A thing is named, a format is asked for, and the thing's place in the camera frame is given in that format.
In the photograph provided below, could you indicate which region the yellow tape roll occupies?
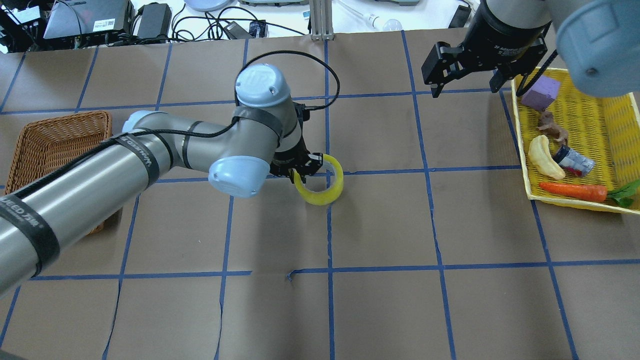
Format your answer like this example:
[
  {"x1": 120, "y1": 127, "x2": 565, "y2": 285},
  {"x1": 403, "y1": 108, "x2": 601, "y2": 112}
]
[{"x1": 294, "y1": 153, "x2": 345, "y2": 207}]

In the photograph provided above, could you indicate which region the small blue can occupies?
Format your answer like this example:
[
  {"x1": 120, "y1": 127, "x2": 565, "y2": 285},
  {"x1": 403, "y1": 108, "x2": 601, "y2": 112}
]
[{"x1": 551, "y1": 145, "x2": 596, "y2": 178}]

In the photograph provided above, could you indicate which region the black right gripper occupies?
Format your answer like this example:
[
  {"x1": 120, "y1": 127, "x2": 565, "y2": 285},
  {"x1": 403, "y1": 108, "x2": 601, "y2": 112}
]
[{"x1": 421, "y1": 30, "x2": 548, "y2": 99}]

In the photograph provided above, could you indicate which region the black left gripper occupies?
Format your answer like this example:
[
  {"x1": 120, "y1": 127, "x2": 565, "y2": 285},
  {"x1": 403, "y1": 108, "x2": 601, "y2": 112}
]
[{"x1": 270, "y1": 102, "x2": 337, "y2": 186}]

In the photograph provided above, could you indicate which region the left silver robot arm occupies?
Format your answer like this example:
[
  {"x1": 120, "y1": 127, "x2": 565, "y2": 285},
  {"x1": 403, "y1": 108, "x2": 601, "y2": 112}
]
[{"x1": 0, "y1": 63, "x2": 338, "y2": 296}]

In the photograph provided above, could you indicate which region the yellow toy banana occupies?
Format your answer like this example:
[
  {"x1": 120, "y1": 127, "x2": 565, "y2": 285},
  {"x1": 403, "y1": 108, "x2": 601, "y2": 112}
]
[{"x1": 527, "y1": 135, "x2": 566, "y2": 180}]

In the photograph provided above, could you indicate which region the brown toy root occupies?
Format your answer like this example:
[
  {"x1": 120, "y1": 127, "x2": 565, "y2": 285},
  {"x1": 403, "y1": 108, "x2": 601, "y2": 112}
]
[{"x1": 536, "y1": 111, "x2": 569, "y2": 146}]

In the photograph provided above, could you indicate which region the yellow plastic basket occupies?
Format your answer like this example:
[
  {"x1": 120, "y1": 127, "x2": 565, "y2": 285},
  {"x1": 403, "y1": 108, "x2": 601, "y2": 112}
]
[{"x1": 510, "y1": 68, "x2": 640, "y2": 215}]

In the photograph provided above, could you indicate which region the aluminium frame post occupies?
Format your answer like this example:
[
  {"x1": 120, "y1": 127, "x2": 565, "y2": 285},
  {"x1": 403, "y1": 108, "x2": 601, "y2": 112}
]
[{"x1": 308, "y1": 0, "x2": 335, "y2": 41}]

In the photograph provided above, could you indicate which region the black power adapter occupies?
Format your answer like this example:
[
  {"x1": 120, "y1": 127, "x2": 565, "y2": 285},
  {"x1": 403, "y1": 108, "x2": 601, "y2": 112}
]
[{"x1": 135, "y1": 2, "x2": 172, "y2": 39}]

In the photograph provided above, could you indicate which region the purple foam block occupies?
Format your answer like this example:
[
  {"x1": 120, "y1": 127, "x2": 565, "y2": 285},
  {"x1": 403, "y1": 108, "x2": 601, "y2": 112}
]
[{"x1": 520, "y1": 75, "x2": 562, "y2": 112}]

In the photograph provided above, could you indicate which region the orange toy carrot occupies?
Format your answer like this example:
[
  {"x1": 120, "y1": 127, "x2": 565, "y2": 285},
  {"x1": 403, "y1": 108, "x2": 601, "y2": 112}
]
[{"x1": 538, "y1": 179, "x2": 640, "y2": 208}]

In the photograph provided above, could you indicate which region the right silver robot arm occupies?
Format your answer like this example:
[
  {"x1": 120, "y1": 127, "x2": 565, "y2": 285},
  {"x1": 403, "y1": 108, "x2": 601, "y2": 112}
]
[{"x1": 421, "y1": 0, "x2": 640, "y2": 98}]

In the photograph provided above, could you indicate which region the brown wicker basket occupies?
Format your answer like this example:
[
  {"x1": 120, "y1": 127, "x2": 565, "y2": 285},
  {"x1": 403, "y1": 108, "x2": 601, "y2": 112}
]
[{"x1": 5, "y1": 110, "x2": 113, "y2": 236}]

